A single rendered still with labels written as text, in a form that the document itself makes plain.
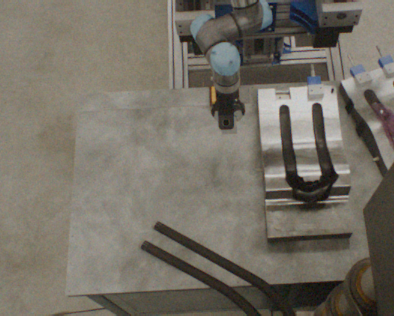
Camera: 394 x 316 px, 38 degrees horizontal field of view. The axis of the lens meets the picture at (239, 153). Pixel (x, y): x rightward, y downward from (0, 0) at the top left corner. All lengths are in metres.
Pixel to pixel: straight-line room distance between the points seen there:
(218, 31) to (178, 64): 1.22
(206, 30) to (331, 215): 0.68
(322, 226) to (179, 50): 1.35
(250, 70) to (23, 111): 1.17
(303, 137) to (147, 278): 0.66
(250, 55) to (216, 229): 1.03
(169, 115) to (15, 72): 1.40
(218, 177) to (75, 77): 1.42
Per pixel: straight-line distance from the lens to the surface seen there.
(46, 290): 2.72
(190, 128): 1.94
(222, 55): 1.47
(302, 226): 1.75
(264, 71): 2.73
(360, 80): 1.96
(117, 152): 1.94
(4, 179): 2.95
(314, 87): 1.88
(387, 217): 0.66
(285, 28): 2.22
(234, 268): 1.67
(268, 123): 1.84
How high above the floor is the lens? 2.54
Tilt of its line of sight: 67 degrees down
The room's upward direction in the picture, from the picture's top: 1 degrees counter-clockwise
